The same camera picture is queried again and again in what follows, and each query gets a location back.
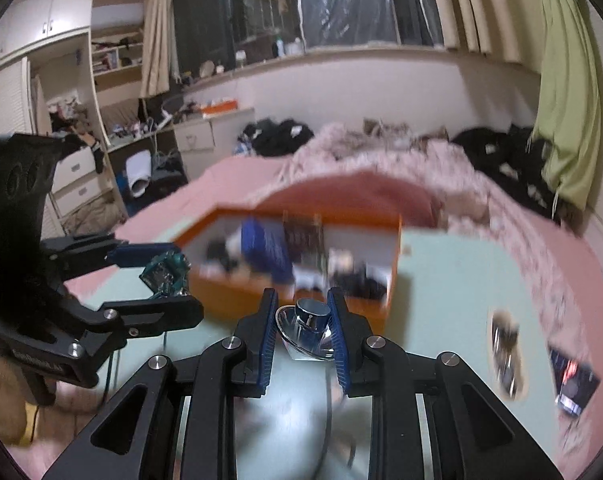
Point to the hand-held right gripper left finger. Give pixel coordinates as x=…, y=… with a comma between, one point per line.
x=269, y=340

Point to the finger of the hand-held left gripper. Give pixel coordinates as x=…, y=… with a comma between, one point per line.
x=141, y=253
x=171, y=310

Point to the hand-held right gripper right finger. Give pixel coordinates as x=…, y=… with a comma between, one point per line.
x=339, y=340

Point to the small green circuit object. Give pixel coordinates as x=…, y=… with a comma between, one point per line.
x=166, y=270

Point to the orange cardboard box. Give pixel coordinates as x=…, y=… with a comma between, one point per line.
x=219, y=291

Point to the small dark item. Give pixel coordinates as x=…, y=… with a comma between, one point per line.
x=221, y=255

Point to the blue tin box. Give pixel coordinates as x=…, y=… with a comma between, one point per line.
x=266, y=250

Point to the black patterned packet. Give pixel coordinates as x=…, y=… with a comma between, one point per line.
x=304, y=240

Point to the light green desktop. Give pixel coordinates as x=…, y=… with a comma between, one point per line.
x=446, y=280

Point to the white object under desk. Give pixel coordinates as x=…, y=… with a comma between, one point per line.
x=139, y=172

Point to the black sock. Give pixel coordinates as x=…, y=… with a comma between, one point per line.
x=97, y=157

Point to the white drawer cabinet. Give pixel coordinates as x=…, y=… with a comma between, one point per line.
x=74, y=165

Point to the white desk with drawer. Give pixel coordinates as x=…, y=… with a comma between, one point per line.
x=196, y=135

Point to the dark red pillow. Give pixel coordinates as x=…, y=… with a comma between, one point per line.
x=356, y=195

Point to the small orange box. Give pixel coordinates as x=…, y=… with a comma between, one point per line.
x=220, y=108

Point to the crumpled foil scraps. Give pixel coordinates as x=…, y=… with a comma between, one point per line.
x=504, y=355

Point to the small black clothes pile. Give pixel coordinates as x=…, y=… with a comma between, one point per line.
x=281, y=137

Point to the white shelf unit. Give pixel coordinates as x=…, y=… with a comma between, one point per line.
x=116, y=72

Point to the pink bed quilt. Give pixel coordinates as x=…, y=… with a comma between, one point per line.
x=381, y=150

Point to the round white plate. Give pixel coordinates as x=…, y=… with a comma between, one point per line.
x=207, y=68

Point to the narrow beige curtain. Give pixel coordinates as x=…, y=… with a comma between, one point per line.
x=156, y=35

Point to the pink bed sheet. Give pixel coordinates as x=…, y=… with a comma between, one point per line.
x=556, y=260

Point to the dark rectangular packet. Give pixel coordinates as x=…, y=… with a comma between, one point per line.
x=574, y=380

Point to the large black clothes pile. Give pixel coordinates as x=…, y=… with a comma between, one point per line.
x=486, y=147

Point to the white bottle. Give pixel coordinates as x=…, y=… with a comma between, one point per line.
x=281, y=46

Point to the green hanging cloth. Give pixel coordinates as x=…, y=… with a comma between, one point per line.
x=566, y=110

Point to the clear plastic window sheet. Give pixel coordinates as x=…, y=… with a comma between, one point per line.
x=346, y=0

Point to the wide beige curtain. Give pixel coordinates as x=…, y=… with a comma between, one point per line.
x=481, y=5

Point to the white wall cabinet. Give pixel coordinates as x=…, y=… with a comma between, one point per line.
x=46, y=15

